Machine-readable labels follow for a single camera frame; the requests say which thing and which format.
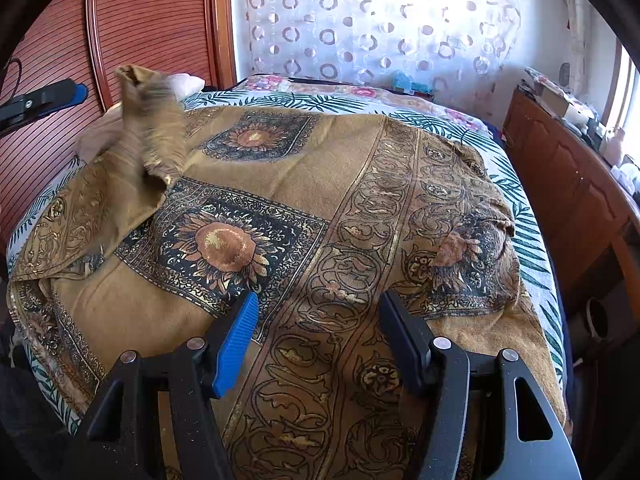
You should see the wooden headboard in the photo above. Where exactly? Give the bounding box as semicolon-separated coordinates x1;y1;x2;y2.
0;0;237;251

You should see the brown wooden cabinet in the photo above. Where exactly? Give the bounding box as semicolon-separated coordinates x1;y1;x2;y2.
502;85;640;321

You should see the cardboard box with blue bag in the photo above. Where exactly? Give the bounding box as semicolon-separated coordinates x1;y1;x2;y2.
392;72;436;98

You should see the golden sunflower print shirt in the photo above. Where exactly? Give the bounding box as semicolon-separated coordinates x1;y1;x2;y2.
10;64;568;480

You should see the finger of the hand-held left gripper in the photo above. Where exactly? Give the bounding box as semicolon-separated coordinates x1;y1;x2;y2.
0;79;89;134

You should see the round cup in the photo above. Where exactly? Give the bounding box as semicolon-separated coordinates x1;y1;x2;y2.
582;297;611;343

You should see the pale pink bottle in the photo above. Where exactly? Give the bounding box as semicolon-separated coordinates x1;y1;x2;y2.
606;127;629;162

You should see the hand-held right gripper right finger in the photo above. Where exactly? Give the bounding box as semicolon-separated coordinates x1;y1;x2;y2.
381;289;581;480

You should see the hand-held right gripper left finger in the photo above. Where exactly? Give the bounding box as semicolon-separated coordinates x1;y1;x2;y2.
70;290;261;480

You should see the floral leaf print bedsheet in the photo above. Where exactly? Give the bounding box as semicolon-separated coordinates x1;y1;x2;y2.
7;74;566;436

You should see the white pillow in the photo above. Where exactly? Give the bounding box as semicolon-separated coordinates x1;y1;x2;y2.
165;72;206;97

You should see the circle pattern sheer curtain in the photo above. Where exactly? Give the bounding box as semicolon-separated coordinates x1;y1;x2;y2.
240;0;523;106

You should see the beige cloth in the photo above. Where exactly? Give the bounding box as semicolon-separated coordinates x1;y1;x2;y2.
75;102;132;163

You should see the wooden frame window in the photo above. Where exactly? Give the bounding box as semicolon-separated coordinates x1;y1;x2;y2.
600;35;640;133

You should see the open cardboard box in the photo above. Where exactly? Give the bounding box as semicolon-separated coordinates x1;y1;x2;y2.
527;76;572;117

